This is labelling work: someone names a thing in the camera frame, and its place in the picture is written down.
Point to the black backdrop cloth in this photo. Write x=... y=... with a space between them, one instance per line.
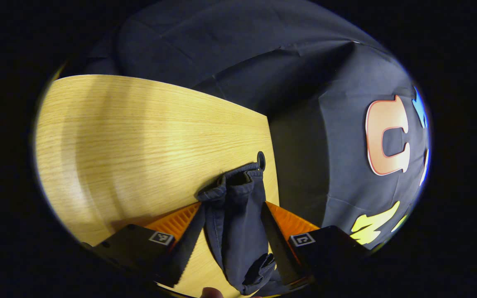
x=222 y=41

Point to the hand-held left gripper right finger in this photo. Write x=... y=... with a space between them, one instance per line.
x=278 y=248

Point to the dark grey jeans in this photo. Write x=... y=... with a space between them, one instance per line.
x=238 y=215

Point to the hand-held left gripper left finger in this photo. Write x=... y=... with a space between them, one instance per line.
x=186 y=252

